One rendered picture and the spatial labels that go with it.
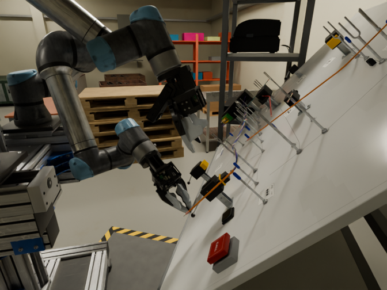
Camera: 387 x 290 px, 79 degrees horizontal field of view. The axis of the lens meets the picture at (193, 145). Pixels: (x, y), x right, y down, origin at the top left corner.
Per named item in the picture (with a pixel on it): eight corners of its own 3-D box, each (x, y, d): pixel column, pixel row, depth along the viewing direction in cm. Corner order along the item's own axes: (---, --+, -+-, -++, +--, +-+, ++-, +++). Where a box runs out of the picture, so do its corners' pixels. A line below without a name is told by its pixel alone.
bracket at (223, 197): (227, 202, 71) (215, 191, 70) (233, 197, 70) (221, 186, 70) (227, 210, 67) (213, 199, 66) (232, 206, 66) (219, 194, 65)
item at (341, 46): (353, 42, 86) (336, 25, 85) (355, 50, 78) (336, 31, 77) (341, 52, 89) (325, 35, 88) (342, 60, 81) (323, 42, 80)
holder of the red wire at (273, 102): (283, 95, 115) (267, 80, 114) (280, 105, 105) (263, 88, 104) (275, 102, 118) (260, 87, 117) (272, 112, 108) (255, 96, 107)
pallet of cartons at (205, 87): (249, 114, 591) (251, 87, 567) (206, 116, 567) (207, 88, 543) (236, 107, 662) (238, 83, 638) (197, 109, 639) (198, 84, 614)
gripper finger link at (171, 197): (183, 216, 66) (164, 190, 68) (182, 220, 71) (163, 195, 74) (192, 209, 67) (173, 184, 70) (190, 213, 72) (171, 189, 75)
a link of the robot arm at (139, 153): (133, 159, 79) (153, 145, 82) (140, 169, 77) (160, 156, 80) (131, 149, 72) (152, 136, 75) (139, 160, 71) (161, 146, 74)
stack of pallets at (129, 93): (171, 137, 432) (169, 84, 397) (185, 157, 351) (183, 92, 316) (93, 145, 395) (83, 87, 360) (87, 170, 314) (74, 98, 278)
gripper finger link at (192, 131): (207, 147, 57) (196, 111, 58) (185, 154, 59) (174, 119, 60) (211, 147, 60) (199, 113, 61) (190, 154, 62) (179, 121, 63)
